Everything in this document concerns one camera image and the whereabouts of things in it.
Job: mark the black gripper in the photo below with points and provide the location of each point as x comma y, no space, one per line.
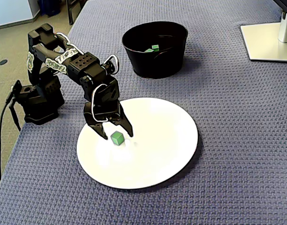
99,116

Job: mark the green cube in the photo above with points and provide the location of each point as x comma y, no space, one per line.
155,47
117,138
148,50

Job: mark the black robot arm with stickers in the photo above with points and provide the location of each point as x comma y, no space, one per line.
47,61

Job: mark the white round plate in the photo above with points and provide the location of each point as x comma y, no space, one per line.
169,152

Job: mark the black round container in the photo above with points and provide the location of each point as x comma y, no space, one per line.
157,65

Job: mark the blue woven table cloth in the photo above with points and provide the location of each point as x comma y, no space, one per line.
228,140

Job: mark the dark round floor cover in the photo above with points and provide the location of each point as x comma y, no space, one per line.
3,62

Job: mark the blue bin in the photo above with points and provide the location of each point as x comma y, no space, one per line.
48,7

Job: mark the white board panel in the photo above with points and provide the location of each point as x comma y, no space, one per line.
9,11

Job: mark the silver monitor stand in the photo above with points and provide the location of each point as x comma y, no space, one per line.
263,39

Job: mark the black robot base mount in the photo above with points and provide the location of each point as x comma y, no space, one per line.
40,112

